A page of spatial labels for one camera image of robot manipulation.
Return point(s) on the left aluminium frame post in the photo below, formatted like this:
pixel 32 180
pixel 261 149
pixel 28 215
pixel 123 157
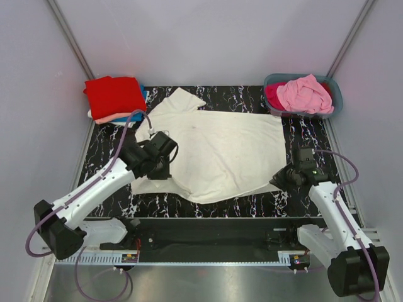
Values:
pixel 68 34

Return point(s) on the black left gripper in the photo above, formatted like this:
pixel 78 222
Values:
pixel 164 175

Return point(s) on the blue plastic laundry basket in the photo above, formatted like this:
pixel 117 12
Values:
pixel 329 84

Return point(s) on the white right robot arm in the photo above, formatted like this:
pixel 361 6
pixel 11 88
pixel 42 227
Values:
pixel 354 264

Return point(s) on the white slotted cable duct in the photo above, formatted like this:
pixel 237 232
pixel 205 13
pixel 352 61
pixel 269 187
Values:
pixel 150 259

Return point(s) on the red folded shirt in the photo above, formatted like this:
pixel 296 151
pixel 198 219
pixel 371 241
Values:
pixel 109 95

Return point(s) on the aluminium frame post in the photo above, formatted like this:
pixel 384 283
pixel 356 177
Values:
pixel 357 25
pixel 68 34

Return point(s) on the pink crumpled shirt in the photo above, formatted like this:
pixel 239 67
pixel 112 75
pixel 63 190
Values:
pixel 305 95

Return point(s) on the cream white t shirt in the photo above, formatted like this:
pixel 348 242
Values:
pixel 221 155

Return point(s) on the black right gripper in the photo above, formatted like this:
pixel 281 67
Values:
pixel 278 180

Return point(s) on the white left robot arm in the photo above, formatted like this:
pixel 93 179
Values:
pixel 62 225

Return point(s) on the right aluminium frame post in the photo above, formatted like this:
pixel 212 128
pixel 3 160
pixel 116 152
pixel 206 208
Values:
pixel 357 25

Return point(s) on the magenta crumpled shirt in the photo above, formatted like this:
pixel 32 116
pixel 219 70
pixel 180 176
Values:
pixel 272 96

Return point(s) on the teal folded shirt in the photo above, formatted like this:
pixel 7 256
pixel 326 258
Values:
pixel 138 116

